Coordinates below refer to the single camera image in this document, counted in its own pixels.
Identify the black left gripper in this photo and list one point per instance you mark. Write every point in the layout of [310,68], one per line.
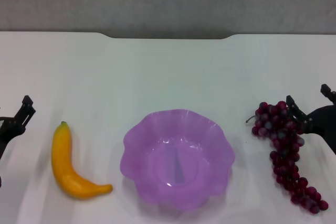
[9,129]

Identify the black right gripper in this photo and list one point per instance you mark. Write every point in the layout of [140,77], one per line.
[324,121]

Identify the dark red grape bunch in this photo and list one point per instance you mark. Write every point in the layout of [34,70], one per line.
[284,153]

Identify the yellow banana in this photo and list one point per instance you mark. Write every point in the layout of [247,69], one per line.
[61,161]

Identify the purple translucent scalloped bowl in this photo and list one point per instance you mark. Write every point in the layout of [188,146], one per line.
[162,182]

